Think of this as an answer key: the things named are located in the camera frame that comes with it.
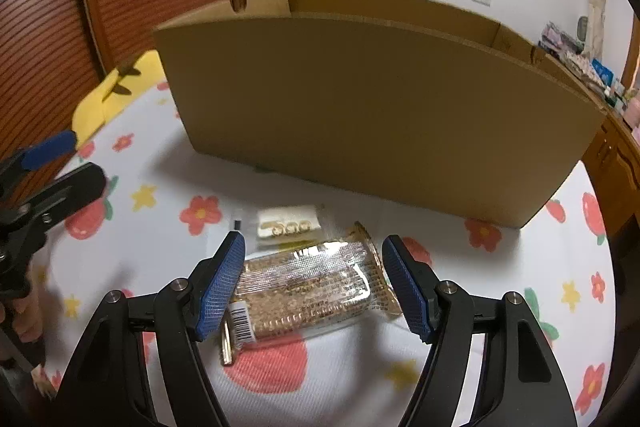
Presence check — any yellow plush toy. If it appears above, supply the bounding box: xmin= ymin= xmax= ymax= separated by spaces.
xmin=72 ymin=50 xmax=165 ymax=150

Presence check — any folded patterned cloth stack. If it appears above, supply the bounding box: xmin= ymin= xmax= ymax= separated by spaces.
xmin=538 ymin=22 xmax=585 ymax=55

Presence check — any brown cereal bar packet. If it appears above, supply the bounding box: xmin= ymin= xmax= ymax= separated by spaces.
xmin=220 ymin=222 xmax=401 ymax=366

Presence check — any brown wooden sideboard cabinet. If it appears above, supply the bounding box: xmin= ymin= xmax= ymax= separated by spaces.
xmin=581 ymin=110 xmax=640 ymax=238

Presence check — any small white snack packet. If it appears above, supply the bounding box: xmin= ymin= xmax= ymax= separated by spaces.
xmin=257 ymin=205 xmax=321 ymax=241

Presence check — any person's left hand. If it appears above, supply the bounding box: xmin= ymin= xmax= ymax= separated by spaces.
xmin=1 ymin=265 xmax=44 ymax=358

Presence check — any brown cardboard box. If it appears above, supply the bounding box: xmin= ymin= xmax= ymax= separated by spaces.
xmin=154 ymin=0 xmax=605 ymax=228

